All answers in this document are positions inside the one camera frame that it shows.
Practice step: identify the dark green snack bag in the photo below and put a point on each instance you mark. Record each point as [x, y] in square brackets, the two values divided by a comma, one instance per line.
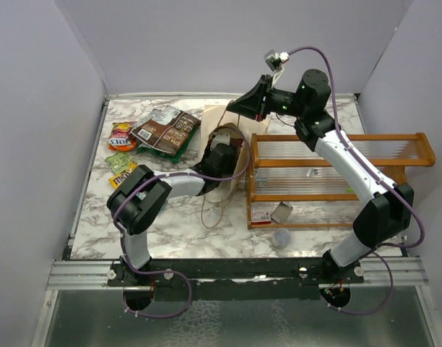
[172, 158]

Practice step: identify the purple snack packet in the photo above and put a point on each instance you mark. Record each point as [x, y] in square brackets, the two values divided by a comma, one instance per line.
[237, 144]

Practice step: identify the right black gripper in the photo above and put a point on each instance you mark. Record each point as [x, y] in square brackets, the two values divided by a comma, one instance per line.
[252, 104]

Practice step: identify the red white small box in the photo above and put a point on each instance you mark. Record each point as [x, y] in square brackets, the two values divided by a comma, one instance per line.
[260, 218]

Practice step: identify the dark brown snack bag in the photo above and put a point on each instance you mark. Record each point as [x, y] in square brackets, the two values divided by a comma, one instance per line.
[168, 138]

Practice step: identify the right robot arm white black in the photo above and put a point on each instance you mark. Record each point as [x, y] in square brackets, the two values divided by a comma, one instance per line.
[386, 205]

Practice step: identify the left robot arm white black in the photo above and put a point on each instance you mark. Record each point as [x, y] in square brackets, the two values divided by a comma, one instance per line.
[137, 202]

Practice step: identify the wooden tiered rack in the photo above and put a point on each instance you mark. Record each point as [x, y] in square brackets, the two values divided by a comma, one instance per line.
[283, 169]

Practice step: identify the light green snack packet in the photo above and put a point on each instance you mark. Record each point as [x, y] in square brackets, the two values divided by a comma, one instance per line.
[119, 162]

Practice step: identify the yellow orange snack packet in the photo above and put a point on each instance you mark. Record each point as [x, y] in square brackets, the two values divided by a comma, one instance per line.
[116, 180]

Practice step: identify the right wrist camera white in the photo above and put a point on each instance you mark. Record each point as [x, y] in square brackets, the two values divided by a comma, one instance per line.
[275, 62]

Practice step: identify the grey open small carton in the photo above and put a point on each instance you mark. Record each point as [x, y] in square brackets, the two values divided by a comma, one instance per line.
[282, 212]

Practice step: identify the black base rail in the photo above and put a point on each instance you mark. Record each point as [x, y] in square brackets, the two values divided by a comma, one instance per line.
[166, 280]

